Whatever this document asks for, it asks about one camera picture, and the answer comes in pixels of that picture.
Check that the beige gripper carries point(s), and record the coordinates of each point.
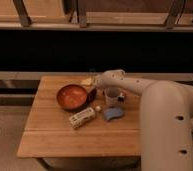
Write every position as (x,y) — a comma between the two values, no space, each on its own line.
(88,82)

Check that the dark red pepper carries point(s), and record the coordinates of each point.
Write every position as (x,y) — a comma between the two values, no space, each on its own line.
(91,95)

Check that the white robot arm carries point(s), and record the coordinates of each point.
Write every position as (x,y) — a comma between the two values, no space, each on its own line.
(166,110)

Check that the orange bowl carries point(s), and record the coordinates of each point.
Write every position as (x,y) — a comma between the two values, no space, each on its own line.
(71,97)

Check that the small white ball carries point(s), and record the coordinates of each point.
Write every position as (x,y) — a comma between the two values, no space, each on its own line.
(98,108)

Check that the black and white small object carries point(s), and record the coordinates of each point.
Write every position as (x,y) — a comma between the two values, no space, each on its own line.
(122,96)

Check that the blue sponge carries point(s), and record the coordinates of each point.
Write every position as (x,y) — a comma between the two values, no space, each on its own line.
(113,113)

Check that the wooden table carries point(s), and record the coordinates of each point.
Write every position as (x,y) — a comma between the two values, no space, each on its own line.
(48,132)

